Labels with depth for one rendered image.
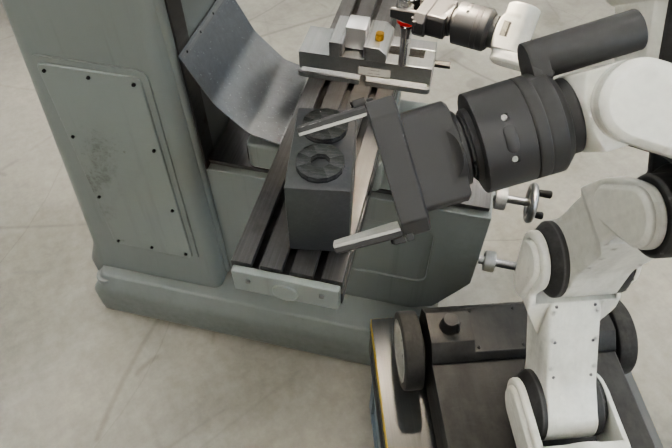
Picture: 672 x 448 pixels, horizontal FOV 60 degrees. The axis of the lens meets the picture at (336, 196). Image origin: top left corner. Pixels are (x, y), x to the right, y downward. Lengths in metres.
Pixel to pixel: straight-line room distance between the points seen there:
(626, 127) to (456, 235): 1.18
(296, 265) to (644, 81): 0.82
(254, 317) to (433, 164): 1.58
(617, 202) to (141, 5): 0.99
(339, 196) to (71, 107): 0.84
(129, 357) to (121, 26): 1.22
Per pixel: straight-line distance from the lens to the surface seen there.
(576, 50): 0.52
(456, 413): 1.44
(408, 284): 1.87
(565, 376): 1.29
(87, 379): 2.23
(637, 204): 0.83
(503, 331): 1.53
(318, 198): 1.05
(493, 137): 0.47
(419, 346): 1.47
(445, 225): 1.61
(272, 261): 1.17
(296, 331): 1.99
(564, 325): 1.24
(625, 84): 0.49
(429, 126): 0.48
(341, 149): 1.10
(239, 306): 2.01
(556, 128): 0.48
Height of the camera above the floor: 1.90
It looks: 49 degrees down
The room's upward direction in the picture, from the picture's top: straight up
